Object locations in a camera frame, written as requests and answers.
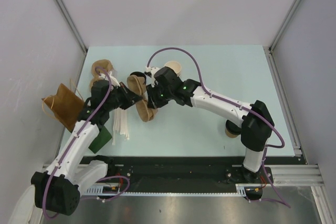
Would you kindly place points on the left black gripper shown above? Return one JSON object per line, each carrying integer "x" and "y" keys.
{"x": 130, "y": 97}

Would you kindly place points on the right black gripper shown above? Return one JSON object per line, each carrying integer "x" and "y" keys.
{"x": 151, "y": 92}

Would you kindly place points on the single brown pulp carrier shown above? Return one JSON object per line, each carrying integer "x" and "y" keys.
{"x": 136, "y": 82}

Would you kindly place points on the brown paper cup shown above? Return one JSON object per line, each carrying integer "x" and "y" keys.
{"x": 232, "y": 130}

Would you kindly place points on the green paper bag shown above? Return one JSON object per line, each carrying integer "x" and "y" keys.
{"x": 101, "y": 140}

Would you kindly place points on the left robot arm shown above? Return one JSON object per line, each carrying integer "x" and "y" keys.
{"x": 60, "y": 187}

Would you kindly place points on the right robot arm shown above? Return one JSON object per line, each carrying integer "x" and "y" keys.
{"x": 252, "y": 122}

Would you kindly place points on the stack of black lids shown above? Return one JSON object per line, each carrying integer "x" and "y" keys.
{"x": 138, "y": 74}

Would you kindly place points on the white wrapped straws bundle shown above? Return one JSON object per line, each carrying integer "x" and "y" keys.
{"x": 120, "y": 125}

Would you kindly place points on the brown pulp cup carriers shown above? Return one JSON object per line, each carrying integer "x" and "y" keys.
{"x": 99, "y": 69}

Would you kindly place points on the stack of brown paper cups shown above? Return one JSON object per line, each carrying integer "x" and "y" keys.
{"x": 175, "y": 66}

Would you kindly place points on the brown paper bag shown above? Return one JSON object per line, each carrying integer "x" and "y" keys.
{"x": 64, "y": 106}

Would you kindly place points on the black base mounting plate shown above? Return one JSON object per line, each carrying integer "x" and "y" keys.
{"x": 186, "y": 175}

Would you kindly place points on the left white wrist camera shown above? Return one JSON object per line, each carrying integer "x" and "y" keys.
{"x": 112, "y": 79}

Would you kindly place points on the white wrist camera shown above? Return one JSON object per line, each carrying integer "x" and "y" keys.
{"x": 112, "y": 79}
{"x": 151, "y": 71}

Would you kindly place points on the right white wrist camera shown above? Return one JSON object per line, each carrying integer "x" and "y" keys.
{"x": 151, "y": 71}

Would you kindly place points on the white slotted cable duct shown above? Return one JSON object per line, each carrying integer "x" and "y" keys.
{"x": 107, "y": 190}

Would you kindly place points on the aluminium frame rail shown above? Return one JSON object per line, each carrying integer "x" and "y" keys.
{"x": 241, "y": 72}

